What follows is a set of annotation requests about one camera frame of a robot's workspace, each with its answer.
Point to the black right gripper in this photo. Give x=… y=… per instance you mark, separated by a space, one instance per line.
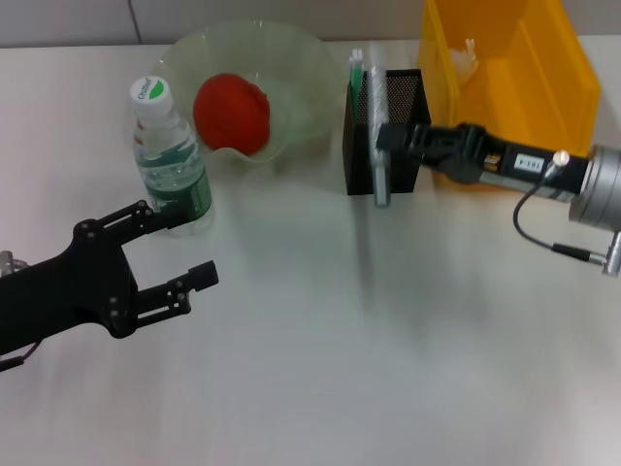
x=529 y=165

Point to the green utility knife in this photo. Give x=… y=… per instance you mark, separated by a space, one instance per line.
x=355 y=82

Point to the clear plastic water bottle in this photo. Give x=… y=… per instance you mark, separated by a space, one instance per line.
x=170 y=160

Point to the yellow plastic storage bin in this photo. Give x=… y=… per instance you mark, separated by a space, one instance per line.
x=524 y=97

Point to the white paper ball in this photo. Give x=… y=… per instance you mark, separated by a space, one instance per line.
x=463 y=58

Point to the grey marker pen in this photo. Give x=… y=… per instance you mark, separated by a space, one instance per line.
x=379 y=165

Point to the orange fruit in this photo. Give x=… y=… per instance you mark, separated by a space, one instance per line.
x=233 y=116

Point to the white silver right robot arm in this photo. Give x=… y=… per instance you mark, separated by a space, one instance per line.
x=601 y=187

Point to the black mesh pen holder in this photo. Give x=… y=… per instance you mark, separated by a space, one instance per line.
x=402 y=97

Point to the translucent green fruit bowl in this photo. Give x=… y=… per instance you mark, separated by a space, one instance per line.
x=301 y=73

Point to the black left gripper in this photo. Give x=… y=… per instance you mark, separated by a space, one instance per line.
x=58 y=296

